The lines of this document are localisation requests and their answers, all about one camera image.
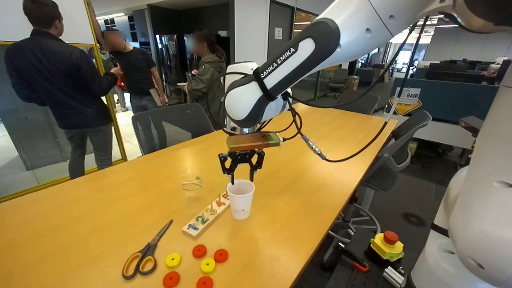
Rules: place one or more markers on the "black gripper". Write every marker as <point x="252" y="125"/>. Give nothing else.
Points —
<point x="244" y="156"/>

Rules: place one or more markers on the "orange plastic disc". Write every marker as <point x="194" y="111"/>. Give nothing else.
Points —
<point x="218" y="257"/>
<point x="202" y="282"/>
<point x="167" y="279"/>
<point x="196" y="252"/>

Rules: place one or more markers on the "yellow plastic disc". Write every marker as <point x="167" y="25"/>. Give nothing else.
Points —
<point x="204" y="266"/>
<point x="169" y="261"/>

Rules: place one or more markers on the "white paper cup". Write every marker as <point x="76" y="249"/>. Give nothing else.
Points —
<point x="241" y="205"/>

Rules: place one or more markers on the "wooden number puzzle board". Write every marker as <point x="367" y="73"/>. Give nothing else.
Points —
<point x="205" y="217"/>

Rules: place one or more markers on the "grey mesh chair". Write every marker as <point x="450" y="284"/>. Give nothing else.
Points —
<point x="177" y="122"/>

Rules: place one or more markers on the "woman in olive jacket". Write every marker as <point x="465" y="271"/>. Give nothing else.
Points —
<point x="209" y="81"/>

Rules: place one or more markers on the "orange red bag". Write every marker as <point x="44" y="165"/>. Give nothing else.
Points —
<point x="122" y="82"/>

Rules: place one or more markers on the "dark grey door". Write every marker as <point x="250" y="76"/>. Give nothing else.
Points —
<point x="277" y="21"/>

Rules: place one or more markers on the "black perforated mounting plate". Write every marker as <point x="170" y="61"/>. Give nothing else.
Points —
<point x="362" y="281"/>

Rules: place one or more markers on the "black office chair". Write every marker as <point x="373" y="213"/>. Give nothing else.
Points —
<point x="401" y="141"/>

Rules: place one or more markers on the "silver metal block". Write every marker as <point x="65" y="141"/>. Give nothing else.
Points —
<point x="394" y="276"/>

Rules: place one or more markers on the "yellow white sign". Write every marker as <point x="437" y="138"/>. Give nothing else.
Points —
<point x="410" y="97"/>

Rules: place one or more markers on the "small grey table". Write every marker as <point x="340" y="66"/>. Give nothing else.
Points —
<point x="442" y="133"/>

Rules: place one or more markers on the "man in dark jacket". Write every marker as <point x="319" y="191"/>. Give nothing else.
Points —
<point x="57" y="81"/>

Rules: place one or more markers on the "blue cabinet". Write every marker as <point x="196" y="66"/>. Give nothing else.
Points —
<point x="453" y="101"/>

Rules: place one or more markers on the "yellow framed glass partition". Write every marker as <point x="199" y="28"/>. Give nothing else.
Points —
<point x="10" y="21"/>

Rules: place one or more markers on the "shiny flat wrist camera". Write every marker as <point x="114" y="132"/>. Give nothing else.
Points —
<point x="253" y="143"/>

